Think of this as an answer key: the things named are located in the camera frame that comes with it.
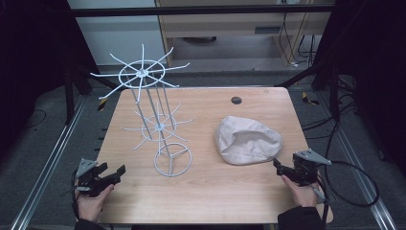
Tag thin black floor cable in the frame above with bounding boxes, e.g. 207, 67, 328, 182
23, 109, 48, 129

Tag person's left hand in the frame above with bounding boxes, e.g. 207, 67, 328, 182
75, 183, 116, 223

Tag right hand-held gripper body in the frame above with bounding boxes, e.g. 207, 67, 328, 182
286, 149, 333, 188

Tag black looped gripper cable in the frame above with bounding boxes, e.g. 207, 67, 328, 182
319, 159, 381, 209

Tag black floor cables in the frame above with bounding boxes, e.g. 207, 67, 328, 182
301, 102, 359, 142

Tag grey cable plug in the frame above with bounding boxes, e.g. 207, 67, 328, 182
310, 186, 328, 205

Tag person's right hand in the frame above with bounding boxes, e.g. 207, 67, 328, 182
281, 174, 321, 209

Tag white cabinet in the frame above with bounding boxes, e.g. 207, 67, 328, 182
67, 0, 168, 67

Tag black hanging desk cables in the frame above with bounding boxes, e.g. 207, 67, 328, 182
278, 11, 317, 68

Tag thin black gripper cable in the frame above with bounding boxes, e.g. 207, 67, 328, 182
70, 169, 80, 222

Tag black curtain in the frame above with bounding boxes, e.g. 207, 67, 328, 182
0, 0, 101, 161
314, 0, 406, 177

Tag beige cloth hat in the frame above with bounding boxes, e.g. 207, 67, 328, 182
214, 114, 283, 167

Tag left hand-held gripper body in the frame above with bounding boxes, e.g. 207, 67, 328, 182
75, 157, 113, 197

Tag black horizontal frame bar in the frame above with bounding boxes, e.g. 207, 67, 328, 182
68, 4, 336, 18

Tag white wire hat rack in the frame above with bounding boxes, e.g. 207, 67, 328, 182
89, 43, 196, 178

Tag black metal stand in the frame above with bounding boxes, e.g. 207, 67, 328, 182
63, 65, 120, 127
282, 60, 341, 123

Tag aluminium floor rail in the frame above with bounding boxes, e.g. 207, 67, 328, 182
315, 92, 398, 230
9, 95, 89, 230

